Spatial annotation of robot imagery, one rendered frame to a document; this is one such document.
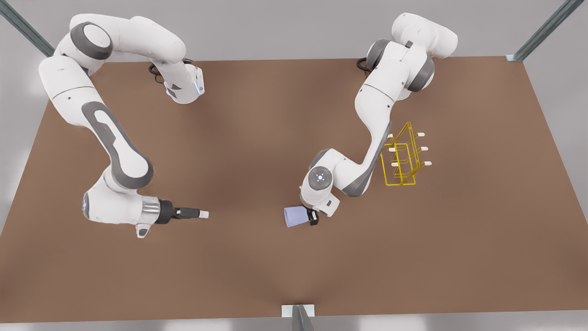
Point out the pale lavender cup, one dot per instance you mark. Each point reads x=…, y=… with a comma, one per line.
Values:
x=295, y=216

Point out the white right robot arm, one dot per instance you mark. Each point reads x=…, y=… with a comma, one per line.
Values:
x=115, y=147

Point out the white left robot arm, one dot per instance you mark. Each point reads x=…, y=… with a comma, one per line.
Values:
x=381, y=105

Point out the silver frame post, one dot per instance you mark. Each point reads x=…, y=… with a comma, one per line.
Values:
x=542, y=31
x=25, y=27
x=299, y=317

